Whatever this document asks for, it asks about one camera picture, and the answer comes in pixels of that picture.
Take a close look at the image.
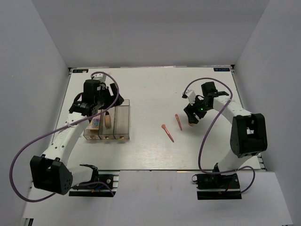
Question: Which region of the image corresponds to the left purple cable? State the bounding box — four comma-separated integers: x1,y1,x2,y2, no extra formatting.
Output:
8,71,119,202

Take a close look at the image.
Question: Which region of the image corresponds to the right blue logo sticker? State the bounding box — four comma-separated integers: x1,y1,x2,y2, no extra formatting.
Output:
214,67,230,72

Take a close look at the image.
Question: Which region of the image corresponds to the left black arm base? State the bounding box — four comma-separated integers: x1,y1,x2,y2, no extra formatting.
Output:
69,170,120,197

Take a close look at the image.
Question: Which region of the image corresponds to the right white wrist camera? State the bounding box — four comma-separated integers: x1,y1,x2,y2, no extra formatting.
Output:
182,90,196,105

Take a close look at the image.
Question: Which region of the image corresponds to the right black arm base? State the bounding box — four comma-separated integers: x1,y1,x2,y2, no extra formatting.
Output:
191,174,242,200

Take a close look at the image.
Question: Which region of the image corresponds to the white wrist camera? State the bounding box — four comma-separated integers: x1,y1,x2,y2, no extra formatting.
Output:
182,90,196,105
90,73,107,87

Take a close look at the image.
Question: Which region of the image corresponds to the pink blush palette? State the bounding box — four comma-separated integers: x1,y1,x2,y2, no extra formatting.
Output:
86,125,99,132

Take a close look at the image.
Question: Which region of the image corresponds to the clear organizer left compartment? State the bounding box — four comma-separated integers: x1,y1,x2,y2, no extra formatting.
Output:
83,114,103,140

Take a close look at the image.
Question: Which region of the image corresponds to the pink lip pencil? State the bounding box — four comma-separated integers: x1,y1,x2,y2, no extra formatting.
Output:
161,124,174,143
175,114,182,131

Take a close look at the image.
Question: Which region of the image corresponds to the blue logo sticker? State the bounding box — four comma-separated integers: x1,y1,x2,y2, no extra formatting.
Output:
72,69,88,73
214,67,230,72

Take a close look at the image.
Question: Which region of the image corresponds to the left blue logo sticker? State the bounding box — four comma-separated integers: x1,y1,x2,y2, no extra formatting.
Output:
72,69,88,73

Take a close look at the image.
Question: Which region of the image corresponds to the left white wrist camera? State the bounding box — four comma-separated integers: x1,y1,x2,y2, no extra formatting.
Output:
90,73,107,87

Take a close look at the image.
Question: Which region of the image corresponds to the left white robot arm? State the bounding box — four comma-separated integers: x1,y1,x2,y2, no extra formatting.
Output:
30,79,124,195

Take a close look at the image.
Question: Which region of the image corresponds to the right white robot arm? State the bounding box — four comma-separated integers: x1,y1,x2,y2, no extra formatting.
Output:
182,78,268,188

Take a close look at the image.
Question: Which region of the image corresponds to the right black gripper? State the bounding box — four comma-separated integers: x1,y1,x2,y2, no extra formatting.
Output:
184,95,212,124

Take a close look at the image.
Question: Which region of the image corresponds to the colourful square eyeshadow palette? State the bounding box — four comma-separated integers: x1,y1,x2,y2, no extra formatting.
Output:
90,117,100,125

